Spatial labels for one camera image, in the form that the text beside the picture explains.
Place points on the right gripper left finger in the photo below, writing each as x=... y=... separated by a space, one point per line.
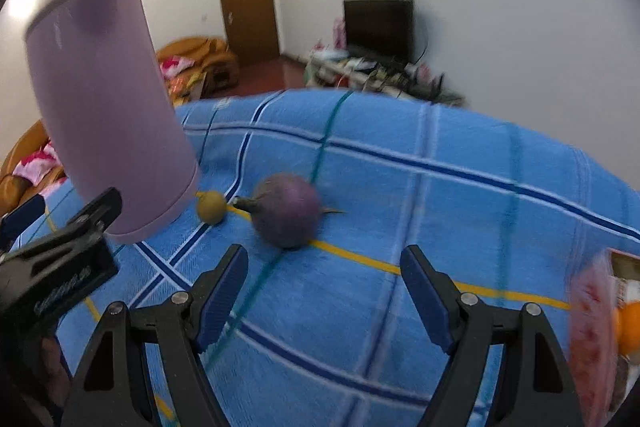
x=112 y=385

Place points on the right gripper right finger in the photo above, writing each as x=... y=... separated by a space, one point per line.
x=534 y=386

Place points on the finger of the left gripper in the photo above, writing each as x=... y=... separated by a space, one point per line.
x=75 y=226
x=17 y=221

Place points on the round purple fruit with stem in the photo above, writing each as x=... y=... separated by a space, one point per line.
x=285 y=210

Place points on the person's left hand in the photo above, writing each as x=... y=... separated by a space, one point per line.
x=45 y=379

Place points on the pink metal tin box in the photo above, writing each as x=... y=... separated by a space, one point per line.
x=603 y=378

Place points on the purple cylindrical container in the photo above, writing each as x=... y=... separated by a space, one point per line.
x=105 y=107

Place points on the small olive round fruit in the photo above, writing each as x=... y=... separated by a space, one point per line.
x=211 y=207

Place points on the pink floral cushion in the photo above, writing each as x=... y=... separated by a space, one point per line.
x=174 y=65

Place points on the orange leather sofa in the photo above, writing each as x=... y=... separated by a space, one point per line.
x=216 y=68

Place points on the blue plaid tablecloth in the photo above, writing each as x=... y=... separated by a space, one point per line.
x=328 y=335

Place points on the brown wooden door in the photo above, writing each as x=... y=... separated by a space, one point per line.
x=251 y=29

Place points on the white tv stand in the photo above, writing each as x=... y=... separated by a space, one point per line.
x=335 y=69

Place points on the black television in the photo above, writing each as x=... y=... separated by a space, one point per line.
x=380 y=28

